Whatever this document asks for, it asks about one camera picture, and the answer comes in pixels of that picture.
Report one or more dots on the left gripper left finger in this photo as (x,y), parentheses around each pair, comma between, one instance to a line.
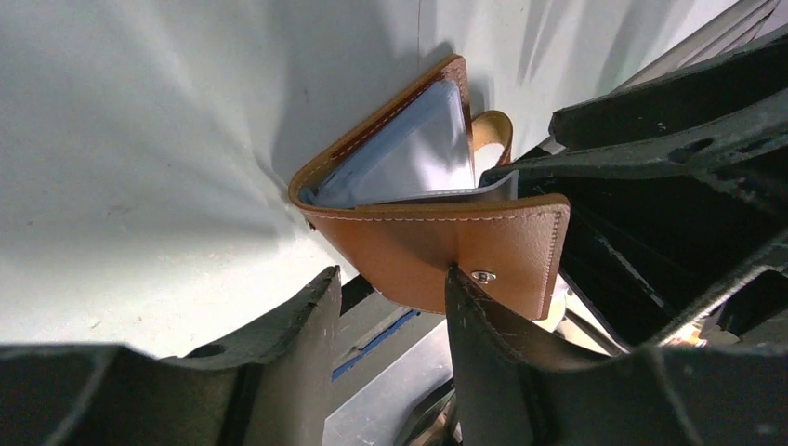
(266,383)

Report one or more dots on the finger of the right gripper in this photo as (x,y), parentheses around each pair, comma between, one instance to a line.
(723,121)
(648,256)

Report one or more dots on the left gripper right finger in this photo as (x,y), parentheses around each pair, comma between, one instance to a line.
(517,384)

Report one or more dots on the brown leather card holder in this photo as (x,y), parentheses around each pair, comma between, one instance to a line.
(397,197)

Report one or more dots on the right aluminium frame post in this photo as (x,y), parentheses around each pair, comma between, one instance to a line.
(740,24)

